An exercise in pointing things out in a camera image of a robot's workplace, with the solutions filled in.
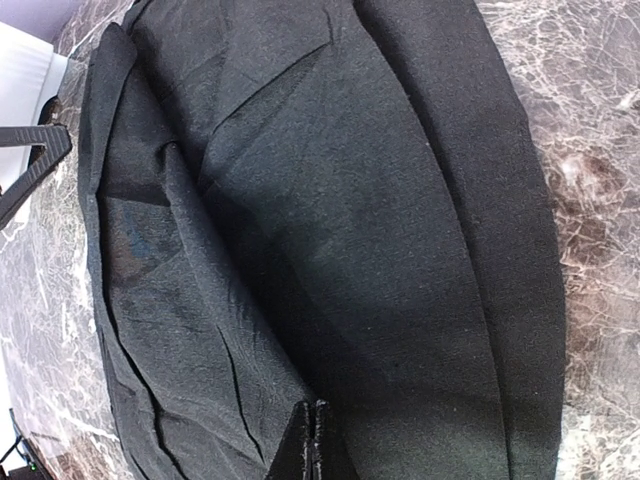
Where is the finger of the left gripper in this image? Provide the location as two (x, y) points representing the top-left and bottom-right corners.
(1, 124), (72, 228)

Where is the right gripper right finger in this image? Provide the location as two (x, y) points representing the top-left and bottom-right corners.
(312, 401), (358, 480)

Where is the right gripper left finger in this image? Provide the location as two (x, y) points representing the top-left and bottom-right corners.
(266, 401), (312, 480)

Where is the black long sleeve shirt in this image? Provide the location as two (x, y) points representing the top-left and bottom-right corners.
(78, 1), (565, 479)

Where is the white plastic bin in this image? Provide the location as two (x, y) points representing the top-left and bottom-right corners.
(0, 22), (69, 176)

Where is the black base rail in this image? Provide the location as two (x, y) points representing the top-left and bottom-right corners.
(1, 408), (43, 480)

